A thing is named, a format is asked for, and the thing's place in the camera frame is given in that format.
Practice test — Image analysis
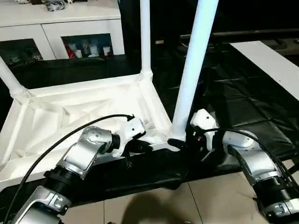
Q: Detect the white plastic table top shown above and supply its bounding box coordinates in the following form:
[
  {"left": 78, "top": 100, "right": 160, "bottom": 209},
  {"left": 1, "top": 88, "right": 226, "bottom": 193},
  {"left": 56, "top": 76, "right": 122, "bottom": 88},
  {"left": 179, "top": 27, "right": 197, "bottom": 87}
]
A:
[{"left": 0, "top": 72, "right": 188, "bottom": 183}]

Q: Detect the white plastic table leg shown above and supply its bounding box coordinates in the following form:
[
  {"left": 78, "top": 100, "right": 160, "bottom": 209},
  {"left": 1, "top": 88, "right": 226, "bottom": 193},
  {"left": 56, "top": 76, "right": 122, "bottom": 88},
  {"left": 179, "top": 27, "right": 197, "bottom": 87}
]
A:
[
  {"left": 167, "top": 0, "right": 220, "bottom": 141},
  {"left": 139, "top": 0, "right": 154, "bottom": 81},
  {"left": 0, "top": 57, "right": 34, "bottom": 99}
]

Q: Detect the black work mat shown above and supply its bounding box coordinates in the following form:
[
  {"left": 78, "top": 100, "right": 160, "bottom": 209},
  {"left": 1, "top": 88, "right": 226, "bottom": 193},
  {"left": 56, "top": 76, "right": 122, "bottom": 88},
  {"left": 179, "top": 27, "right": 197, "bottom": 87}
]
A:
[{"left": 0, "top": 40, "right": 299, "bottom": 208}]

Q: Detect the white flat board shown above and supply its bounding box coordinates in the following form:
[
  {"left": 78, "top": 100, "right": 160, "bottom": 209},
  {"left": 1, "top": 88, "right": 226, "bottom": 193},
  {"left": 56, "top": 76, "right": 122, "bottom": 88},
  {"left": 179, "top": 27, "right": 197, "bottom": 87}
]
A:
[{"left": 229, "top": 41, "right": 299, "bottom": 102}]

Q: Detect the small red bottle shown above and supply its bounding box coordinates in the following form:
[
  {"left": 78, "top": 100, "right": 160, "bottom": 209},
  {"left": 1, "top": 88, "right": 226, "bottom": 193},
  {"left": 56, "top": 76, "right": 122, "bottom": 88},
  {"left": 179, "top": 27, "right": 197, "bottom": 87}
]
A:
[{"left": 67, "top": 43, "right": 76, "bottom": 58}]

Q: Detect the black horizontal bar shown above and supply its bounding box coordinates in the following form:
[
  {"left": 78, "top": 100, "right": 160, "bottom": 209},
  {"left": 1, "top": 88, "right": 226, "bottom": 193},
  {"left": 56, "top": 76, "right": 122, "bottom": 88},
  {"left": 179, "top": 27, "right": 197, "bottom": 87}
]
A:
[{"left": 180, "top": 29, "right": 299, "bottom": 39}]

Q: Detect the dark cabinet with yellow label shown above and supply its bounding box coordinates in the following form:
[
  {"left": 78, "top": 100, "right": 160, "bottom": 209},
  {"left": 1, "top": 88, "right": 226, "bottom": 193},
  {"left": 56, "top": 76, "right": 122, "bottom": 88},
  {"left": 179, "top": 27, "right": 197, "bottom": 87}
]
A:
[{"left": 119, "top": 0, "right": 299, "bottom": 49}]

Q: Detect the white cabinet with glass doors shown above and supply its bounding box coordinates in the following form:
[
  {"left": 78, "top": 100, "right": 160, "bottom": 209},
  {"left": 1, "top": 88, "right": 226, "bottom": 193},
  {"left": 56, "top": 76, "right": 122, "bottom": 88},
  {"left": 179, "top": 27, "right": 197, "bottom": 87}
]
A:
[{"left": 0, "top": 0, "right": 126, "bottom": 63}]

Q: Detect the small grey metal object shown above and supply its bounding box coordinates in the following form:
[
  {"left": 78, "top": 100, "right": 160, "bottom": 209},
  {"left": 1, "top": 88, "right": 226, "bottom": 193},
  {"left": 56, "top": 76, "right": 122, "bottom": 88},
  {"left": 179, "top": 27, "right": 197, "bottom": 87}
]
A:
[{"left": 43, "top": 0, "right": 68, "bottom": 12}]

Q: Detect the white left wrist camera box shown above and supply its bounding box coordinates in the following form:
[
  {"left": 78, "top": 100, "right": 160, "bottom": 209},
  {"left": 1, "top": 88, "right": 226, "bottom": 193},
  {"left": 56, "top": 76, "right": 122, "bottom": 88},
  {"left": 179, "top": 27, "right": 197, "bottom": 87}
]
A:
[{"left": 111, "top": 116, "right": 147, "bottom": 157}]

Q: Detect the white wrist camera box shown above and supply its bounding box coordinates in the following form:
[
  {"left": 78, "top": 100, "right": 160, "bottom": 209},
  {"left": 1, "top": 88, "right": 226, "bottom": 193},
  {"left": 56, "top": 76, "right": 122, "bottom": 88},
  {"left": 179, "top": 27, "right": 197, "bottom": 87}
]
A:
[
  {"left": 189, "top": 108, "right": 216, "bottom": 153},
  {"left": 111, "top": 116, "right": 147, "bottom": 157}
]

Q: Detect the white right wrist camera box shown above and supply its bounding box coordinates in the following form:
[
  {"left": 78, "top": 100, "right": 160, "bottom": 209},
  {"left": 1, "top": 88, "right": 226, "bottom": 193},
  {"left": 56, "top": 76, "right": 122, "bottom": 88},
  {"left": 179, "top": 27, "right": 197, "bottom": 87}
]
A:
[{"left": 189, "top": 108, "right": 216, "bottom": 153}]

